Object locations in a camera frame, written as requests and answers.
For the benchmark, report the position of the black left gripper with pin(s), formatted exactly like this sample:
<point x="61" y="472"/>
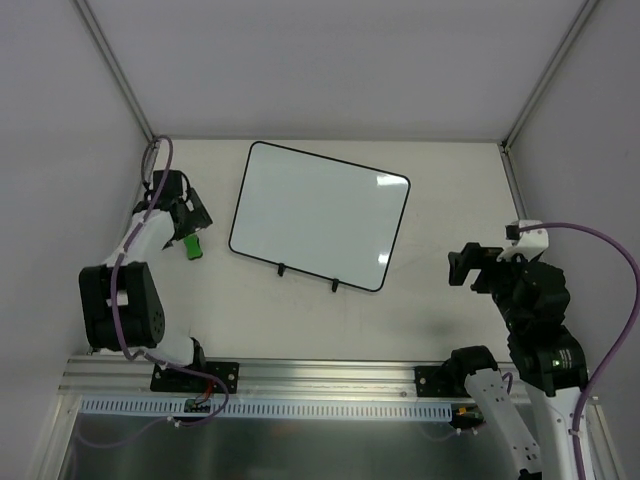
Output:
<point x="192" y="218"/>

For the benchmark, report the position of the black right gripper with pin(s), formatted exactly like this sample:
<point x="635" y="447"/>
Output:
<point x="480" y="267"/>

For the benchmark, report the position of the green bone-shaped whiteboard eraser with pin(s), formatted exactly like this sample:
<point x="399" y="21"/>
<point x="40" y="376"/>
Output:
<point x="193" y="247"/>

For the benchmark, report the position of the white whiteboard with black frame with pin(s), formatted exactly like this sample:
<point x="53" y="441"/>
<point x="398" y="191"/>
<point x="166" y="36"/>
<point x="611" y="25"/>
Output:
<point x="319" y="215"/>

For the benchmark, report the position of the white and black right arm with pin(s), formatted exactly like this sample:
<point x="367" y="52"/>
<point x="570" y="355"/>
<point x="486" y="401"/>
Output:
<point x="532" y="298"/>

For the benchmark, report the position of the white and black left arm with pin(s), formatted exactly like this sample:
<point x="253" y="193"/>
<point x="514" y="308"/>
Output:
<point x="121" y="306"/>

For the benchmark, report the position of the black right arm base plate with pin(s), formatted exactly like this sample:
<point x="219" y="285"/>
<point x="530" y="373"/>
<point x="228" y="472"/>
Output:
<point x="438" y="382"/>

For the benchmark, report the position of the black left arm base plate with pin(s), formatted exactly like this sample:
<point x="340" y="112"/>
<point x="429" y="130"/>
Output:
<point x="172" y="381"/>

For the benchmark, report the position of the aluminium mounting rail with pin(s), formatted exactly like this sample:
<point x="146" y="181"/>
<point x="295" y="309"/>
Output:
<point x="259" y="378"/>

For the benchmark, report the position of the white slotted cable duct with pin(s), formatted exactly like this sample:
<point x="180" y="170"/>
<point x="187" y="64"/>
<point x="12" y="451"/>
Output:
<point x="269" y="409"/>

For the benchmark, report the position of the left aluminium frame post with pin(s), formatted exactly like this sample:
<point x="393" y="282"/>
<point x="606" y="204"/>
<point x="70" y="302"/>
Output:
<point x="98" y="37"/>

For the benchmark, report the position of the aluminium frame post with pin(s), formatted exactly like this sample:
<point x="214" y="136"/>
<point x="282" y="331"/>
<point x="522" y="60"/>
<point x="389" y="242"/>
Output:
<point x="98" y="37"/>
<point x="552" y="66"/>

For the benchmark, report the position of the right aluminium frame post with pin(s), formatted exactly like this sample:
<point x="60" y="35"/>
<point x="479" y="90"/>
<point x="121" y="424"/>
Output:
<point x="552" y="66"/>

